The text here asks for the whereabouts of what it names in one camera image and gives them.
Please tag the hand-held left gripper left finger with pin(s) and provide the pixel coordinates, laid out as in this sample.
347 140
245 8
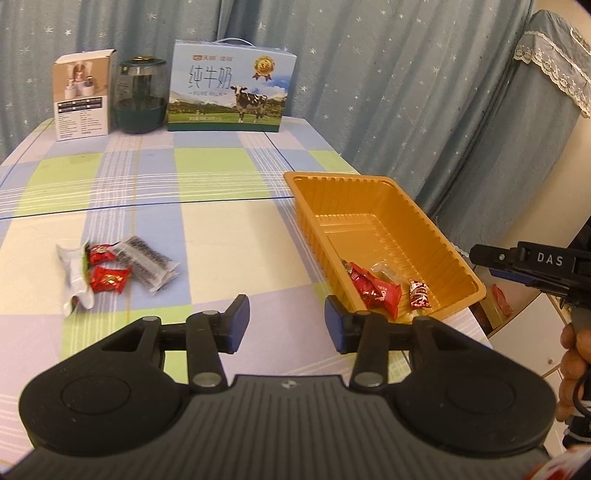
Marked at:
240 323

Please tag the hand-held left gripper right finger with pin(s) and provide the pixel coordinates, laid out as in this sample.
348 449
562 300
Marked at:
333 325

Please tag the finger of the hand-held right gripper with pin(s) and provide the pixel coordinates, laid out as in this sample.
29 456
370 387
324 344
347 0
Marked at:
508 276
491 256

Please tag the red snack packet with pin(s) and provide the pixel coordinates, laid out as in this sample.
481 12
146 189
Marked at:
110 279
358 273
381 295

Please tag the brown clear-wrapped candy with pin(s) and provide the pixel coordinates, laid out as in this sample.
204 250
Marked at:
388 276

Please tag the dark red striped candy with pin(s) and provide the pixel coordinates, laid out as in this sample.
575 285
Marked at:
419 295

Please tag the grey clear snack packet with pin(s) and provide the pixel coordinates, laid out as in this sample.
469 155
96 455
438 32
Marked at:
147 261

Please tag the orange plastic tray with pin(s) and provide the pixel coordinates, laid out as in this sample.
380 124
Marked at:
360 203

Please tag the small red twisted candy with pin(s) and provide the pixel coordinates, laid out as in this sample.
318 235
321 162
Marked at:
101 254

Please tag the white snack packet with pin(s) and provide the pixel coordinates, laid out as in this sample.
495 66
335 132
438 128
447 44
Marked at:
76 277

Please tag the person's right hand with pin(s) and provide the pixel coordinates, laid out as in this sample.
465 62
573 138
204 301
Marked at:
570 369

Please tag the red plastic bag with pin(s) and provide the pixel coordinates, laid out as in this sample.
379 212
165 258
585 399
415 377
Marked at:
502 302

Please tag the blue lace-trimmed cabinet cover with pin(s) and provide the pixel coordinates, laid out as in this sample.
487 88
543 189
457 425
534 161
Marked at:
545 138

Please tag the red white patterned clothing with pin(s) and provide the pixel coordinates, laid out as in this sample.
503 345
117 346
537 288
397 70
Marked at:
558 468

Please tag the blue milk carton box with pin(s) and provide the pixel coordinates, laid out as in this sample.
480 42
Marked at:
217 106

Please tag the blue star curtain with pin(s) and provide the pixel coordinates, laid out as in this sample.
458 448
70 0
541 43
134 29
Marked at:
369 69

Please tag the dark glass jar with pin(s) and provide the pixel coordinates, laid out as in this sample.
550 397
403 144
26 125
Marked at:
138 110

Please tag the white product box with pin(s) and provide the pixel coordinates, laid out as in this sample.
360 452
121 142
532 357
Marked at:
81 115

